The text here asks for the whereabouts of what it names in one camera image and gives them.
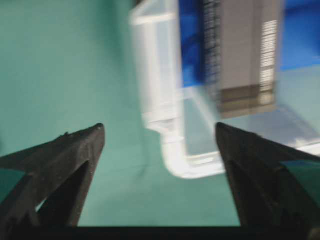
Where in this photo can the clear plastic storage case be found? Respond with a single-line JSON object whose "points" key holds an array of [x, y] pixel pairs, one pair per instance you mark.
{"points": [[186, 117]]}

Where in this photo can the black camera box right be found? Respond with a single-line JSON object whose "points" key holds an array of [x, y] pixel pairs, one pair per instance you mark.
{"points": [[241, 42]]}

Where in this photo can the blue foam liner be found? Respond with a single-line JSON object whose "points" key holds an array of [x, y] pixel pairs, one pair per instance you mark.
{"points": [[300, 39]]}

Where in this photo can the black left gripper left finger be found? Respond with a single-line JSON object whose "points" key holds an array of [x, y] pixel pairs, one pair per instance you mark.
{"points": [[57, 176]]}

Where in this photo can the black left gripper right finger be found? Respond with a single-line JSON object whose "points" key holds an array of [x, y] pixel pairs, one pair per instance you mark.
{"points": [[265, 191]]}

